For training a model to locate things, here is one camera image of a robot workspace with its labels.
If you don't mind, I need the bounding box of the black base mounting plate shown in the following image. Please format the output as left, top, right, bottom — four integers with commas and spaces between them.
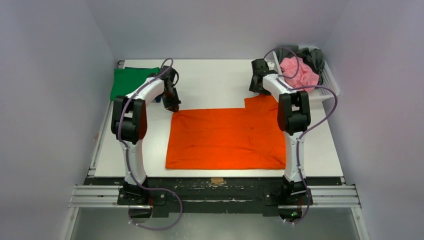
83, 176, 342, 219

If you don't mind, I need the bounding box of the brown tape piece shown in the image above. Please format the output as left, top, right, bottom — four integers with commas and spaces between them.
210, 177, 225, 185

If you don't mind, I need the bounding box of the orange t shirt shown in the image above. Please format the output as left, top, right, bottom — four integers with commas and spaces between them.
165, 95, 286, 170

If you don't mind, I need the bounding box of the folded green t shirt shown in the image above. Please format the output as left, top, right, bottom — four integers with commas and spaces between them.
109, 67, 160, 102

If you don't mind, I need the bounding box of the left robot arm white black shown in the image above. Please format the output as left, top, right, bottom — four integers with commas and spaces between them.
111, 65, 181, 205

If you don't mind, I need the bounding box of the dark grey t shirt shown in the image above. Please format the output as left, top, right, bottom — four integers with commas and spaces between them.
275, 45, 325, 85

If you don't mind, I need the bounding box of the pink t shirt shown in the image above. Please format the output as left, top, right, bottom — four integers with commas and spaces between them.
279, 56, 320, 88

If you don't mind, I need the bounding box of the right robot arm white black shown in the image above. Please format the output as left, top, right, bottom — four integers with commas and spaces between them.
249, 58, 311, 204

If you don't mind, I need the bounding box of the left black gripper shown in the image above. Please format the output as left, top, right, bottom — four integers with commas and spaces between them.
160, 86, 181, 114

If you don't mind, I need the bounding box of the white plastic basket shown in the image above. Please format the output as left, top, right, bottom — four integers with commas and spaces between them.
265, 45, 340, 102

